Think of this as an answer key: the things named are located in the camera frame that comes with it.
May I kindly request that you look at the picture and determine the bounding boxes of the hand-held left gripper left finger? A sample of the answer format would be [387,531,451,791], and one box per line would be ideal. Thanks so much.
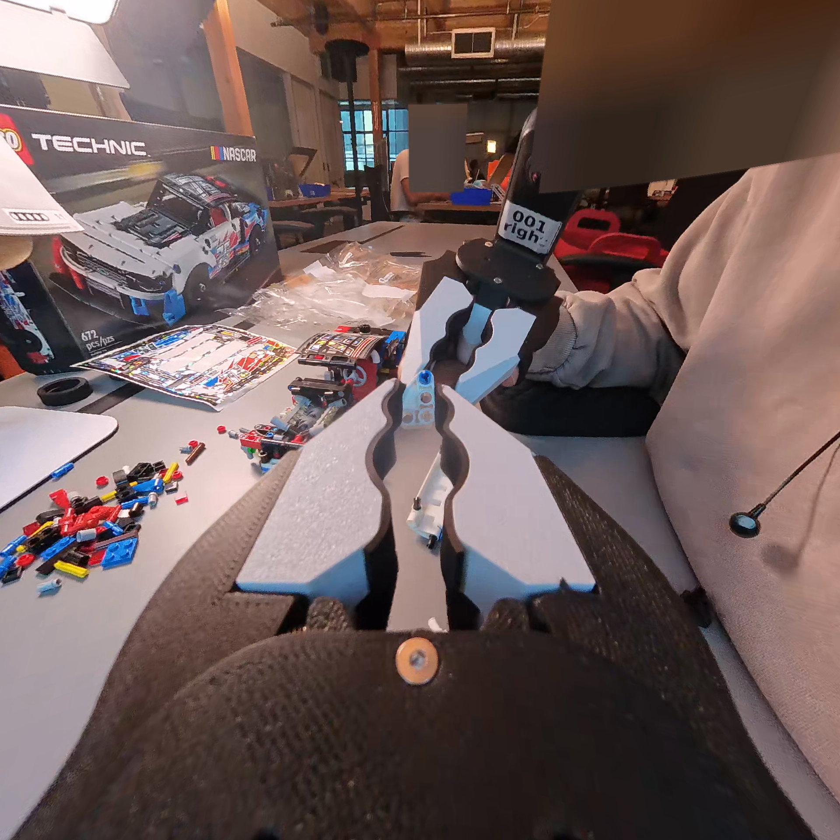
[234,377,402,609]

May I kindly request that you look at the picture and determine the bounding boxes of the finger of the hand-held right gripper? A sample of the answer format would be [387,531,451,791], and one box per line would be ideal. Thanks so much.
[455,307,539,404]
[399,276,476,387]

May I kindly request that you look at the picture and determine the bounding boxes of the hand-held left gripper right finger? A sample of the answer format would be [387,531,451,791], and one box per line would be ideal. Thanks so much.
[438,384,597,613]

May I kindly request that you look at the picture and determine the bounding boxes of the white triangular lego beam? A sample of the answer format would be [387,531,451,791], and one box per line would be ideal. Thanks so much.
[401,369,438,429]

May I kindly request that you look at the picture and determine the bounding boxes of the blue and white lego panel assembly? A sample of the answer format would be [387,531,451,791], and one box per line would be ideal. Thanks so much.
[406,453,458,551]

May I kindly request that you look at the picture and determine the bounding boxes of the person's right forearm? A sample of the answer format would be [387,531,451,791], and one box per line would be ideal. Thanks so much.
[525,266,689,395]

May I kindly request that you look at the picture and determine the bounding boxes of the partly built lego car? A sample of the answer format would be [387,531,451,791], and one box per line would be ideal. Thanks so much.
[238,323,409,472]

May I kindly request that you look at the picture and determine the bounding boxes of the lego sticker sheet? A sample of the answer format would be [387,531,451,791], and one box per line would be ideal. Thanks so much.
[71,324,300,412]

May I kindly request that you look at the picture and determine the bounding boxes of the pile of mixed lego pieces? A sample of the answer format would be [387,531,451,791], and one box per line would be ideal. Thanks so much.
[0,458,193,585]

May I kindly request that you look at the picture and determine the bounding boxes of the black rubber lego tire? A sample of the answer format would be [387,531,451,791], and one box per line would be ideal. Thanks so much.
[37,377,93,408]

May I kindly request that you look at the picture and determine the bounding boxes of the lego set box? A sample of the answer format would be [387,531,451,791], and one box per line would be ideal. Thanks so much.
[0,104,282,376]

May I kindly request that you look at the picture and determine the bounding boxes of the black padded wrist rest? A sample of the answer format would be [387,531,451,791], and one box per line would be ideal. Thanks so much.
[479,379,662,438]

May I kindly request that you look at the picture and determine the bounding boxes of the crumpled clear plastic bags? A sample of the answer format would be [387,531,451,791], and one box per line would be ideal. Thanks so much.
[220,241,427,329]

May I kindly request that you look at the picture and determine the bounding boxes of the person's torso beige hoodie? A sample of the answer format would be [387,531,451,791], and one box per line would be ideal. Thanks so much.
[646,154,840,802]

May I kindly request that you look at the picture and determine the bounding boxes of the black speaker on stand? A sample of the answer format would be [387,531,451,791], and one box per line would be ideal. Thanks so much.
[323,38,373,198]

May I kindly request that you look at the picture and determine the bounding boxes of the white book stand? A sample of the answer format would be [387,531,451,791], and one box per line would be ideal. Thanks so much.
[0,405,119,511]

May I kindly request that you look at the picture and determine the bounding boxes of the studio light panel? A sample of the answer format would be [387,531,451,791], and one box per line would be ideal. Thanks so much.
[0,0,130,91]

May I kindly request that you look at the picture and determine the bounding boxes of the black cord with round end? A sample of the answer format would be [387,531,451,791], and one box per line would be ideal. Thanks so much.
[728,430,840,540]

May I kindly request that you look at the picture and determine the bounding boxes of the metal air duct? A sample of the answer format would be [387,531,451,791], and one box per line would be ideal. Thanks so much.
[403,26,547,68]

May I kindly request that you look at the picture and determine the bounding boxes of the wooden support post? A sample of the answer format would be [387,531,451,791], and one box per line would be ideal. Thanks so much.
[202,0,256,137]

